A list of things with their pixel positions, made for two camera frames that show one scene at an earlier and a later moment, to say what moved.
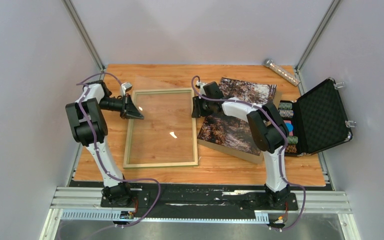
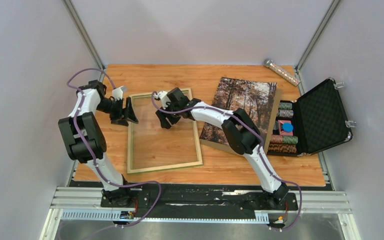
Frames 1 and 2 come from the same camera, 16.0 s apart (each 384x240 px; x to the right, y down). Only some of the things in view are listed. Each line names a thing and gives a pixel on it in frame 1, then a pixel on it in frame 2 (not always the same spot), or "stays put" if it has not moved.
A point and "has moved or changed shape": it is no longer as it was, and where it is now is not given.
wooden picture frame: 129,132 has moved or changed shape
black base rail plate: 202,200 stays put
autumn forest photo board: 232,134 stays put
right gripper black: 198,111 to 165,123
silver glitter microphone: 282,72 stays put
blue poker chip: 289,126 stays put
